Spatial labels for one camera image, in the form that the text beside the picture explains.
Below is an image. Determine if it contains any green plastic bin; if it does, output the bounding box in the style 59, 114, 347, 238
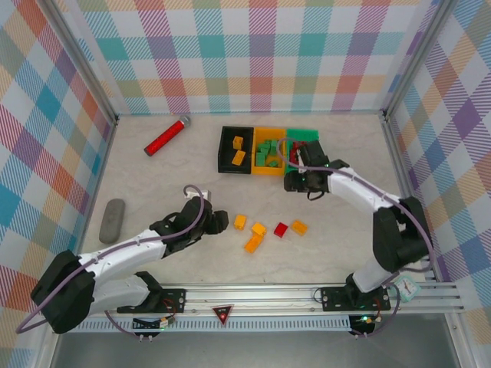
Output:
285, 128, 320, 156

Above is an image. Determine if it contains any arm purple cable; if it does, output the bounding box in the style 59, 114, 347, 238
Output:
276, 136, 437, 339
15, 185, 206, 339

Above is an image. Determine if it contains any slotted grey cable duct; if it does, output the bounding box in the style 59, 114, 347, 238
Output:
60, 320, 356, 334

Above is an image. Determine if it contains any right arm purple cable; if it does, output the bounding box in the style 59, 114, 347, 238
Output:
276, 136, 437, 339

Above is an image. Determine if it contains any yellow plastic bin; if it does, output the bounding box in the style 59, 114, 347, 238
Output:
251, 126, 288, 177

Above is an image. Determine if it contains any small teal alarm clock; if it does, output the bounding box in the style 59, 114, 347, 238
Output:
394, 276, 421, 302

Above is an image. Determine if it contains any grey metal panel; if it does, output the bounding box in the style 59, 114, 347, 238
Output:
48, 331, 463, 368

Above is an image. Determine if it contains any black plastic bin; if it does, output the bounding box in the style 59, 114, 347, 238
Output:
217, 125, 255, 176

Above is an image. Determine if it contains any small black controller board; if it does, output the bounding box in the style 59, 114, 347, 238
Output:
349, 314, 377, 335
132, 316, 177, 331

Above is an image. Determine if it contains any grey oval case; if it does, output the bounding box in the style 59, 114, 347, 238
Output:
98, 198, 126, 245

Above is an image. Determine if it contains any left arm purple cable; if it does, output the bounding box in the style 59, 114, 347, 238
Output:
15, 185, 206, 339

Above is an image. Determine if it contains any red glitter tube grey cap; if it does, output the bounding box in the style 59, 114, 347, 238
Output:
143, 116, 193, 158

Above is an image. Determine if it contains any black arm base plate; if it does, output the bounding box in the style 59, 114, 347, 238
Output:
117, 287, 187, 314
318, 286, 391, 312

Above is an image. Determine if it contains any aluminium frame post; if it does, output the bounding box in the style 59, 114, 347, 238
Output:
40, 0, 120, 126
382, 0, 460, 118

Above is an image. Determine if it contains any aluminium side rail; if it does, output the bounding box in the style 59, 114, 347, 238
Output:
68, 117, 120, 288
381, 110, 438, 284

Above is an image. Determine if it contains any aluminium mounting rail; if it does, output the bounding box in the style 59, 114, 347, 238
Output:
41, 284, 463, 318

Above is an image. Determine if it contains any red triangle warning badge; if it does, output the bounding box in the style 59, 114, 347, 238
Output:
212, 304, 235, 329

